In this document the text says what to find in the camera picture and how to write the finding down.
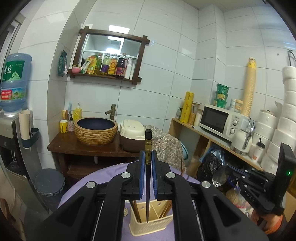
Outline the dark wooden washstand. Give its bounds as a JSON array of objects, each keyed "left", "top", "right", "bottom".
[{"left": 47, "top": 133, "right": 144, "bottom": 179}]

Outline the dark soy sauce bottle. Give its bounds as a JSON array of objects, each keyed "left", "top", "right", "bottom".
[{"left": 115, "top": 53, "right": 128, "bottom": 79}]

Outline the yellow green refill packet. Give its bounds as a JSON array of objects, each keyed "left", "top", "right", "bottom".
[{"left": 81, "top": 56, "right": 97, "bottom": 75}]

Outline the cream and brown rice cooker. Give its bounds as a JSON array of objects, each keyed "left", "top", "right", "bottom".
[{"left": 119, "top": 119, "right": 147, "bottom": 153}]

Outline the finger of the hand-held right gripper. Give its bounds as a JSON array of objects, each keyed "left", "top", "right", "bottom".
[
  {"left": 226, "top": 165, "right": 250, "bottom": 178},
  {"left": 231, "top": 178, "right": 242, "bottom": 193}
]

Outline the person's right hand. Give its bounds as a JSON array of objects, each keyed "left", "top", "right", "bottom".
[{"left": 251, "top": 209, "right": 283, "bottom": 230}]

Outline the woven sink basin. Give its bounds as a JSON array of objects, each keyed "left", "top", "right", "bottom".
[{"left": 74, "top": 117, "right": 118, "bottom": 146}]

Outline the purple label oil bottle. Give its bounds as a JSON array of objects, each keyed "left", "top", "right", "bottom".
[{"left": 101, "top": 53, "right": 111, "bottom": 75}]

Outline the beige paper cup tube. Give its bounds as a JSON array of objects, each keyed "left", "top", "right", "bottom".
[{"left": 19, "top": 110, "right": 31, "bottom": 141}]

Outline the tall white bottle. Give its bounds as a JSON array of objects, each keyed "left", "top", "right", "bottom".
[{"left": 194, "top": 108, "right": 204, "bottom": 127}]

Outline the stack of paper cups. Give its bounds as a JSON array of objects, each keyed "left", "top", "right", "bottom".
[{"left": 241, "top": 57, "right": 257, "bottom": 118}]

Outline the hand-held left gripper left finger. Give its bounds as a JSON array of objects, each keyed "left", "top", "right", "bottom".
[{"left": 26, "top": 149, "right": 146, "bottom": 241}]

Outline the wooden shelf unit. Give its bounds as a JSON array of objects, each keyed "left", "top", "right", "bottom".
[{"left": 168, "top": 118, "right": 296, "bottom": 223}]

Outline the yellow soap pump bottle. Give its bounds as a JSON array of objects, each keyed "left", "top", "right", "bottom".
[{"left": 73, "top": 103, "right": 83, "bottom": 119}]

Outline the purple floral tablecloth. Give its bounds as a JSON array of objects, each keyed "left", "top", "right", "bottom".
[{"left": 58, "top": 163, "right": 201, "bottom": 241}]

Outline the black plastic bag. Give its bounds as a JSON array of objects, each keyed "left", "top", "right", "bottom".
[{"left": 198, "top": 152, "right": 226, "bottom": 186}]

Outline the clear bag of colourful goods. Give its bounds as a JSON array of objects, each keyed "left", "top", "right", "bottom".
[{"left": 225, "top": 183, "right": 255, "bottom": 219}]

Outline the wooden framed mirror shelf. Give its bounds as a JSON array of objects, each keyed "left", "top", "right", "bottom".
[{"left": 70, "top": 27, "right": 151, "bottom": 86}]

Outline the bamboo style brass faucet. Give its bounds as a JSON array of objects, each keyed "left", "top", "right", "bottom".
[{"left": 105, "top": 104, "right": 116, "bottom": 121}]

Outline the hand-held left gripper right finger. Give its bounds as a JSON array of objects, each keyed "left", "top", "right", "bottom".
[{"left": 151, "top": 149, "right": 270, "bottom": 241}]

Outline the glass jar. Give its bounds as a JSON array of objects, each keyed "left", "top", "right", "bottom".
[{"left": 188, "top": 103, "right": 202, "bottom": 126}]

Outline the stack of toilet paper rolls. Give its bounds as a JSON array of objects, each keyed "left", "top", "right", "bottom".
[{"left": 252, "top": 66, "right": 296, "bottom": 172}]

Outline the grey water dispenser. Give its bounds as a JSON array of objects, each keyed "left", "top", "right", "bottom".
[{"left": 0, "top": 115, "right": 41, "bottom": 214}]

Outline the black chopstick with gold band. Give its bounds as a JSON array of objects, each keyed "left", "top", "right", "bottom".
[{"left": 145, "top": 129, "right": 152, "bottom": 223}]

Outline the white plastic bottle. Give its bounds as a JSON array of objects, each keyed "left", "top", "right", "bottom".
[{"left": 125, "top": 58, "right": 137, "bottom": 80}]

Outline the brown chopstick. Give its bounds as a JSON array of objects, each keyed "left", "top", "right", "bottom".
[
  {"left": 159, "top": 200, "right": 172, "bottom": 218},
  {"left": 130, "top": 200, "right": 142, "bottom": 223}
]

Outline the cream plastic utensil holder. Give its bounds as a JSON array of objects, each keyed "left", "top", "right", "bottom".
[{"left": 126, "top": 200, "right": 174, "bottom": 237}]

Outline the light blue plastic basin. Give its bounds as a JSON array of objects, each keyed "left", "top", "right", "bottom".
[{"left": 180, "top": 140, "right": 189, "bottom": 161}]

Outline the blue plastic bag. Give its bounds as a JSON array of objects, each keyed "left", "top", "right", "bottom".
[{"left": 200, "top": 145, "right": 225, "bottom": 163}]

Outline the white microwave oven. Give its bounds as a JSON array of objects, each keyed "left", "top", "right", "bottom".
[{"left": 199, "top": 104, "right": 243, "bottom": 142}]

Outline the yellow wrap roll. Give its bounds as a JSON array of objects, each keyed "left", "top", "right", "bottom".
[{"left": 180, "top": 91, "right": 194, "bottom": 124}]

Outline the grey round basin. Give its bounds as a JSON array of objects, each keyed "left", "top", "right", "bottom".
[{"left": 35, "top": 169, "right": 66, "bottom": 197}]

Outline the paisley floral cloth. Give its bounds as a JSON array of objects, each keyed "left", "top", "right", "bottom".
[{"left": 143, "top": 125, "right": 187, "bottom": 172}]

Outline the white tumbler with black lid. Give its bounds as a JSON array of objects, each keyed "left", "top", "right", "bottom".
[{"left": 252, "top": 138, "right": 265, "bottom": 162}]

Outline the blue water jug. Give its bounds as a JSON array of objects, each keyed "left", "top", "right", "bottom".
[{"left": 0, "top": 53, "right": 32, "bottom": 116}]

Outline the metal spoon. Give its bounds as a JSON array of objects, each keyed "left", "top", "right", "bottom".
[{"left": 212, "top": 165, "right": 228, "bottom": 187}]

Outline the yellow label sauce bottle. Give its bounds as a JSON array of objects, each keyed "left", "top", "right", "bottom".
[{"left": 108, "top": 54, "right": 118, "bottom": 76}]

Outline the green hanging packet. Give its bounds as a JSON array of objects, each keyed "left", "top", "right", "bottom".
[{"left": 57, "top": 50, "right": 68, "bottom": 77}]

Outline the white electric kettle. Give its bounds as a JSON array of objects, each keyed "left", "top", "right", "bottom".
[{"left": 230, "top": 120, "right": 255, "bottom": 156}]

